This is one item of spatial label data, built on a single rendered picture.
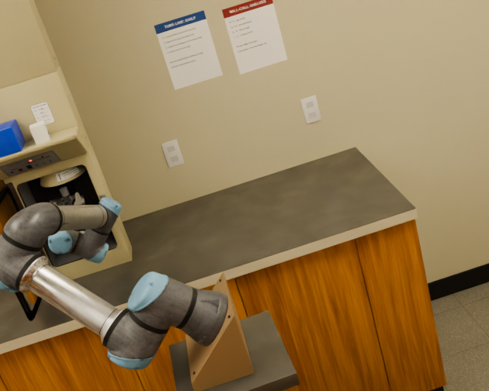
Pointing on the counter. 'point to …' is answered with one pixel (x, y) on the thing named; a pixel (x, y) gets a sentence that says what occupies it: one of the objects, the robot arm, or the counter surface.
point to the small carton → (39, 132)
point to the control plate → (29, 163)
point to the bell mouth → (62, 176)
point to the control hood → (66, 149)
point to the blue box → (4, 139)
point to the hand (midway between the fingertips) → (69, 204)
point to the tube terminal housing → (32, 90)
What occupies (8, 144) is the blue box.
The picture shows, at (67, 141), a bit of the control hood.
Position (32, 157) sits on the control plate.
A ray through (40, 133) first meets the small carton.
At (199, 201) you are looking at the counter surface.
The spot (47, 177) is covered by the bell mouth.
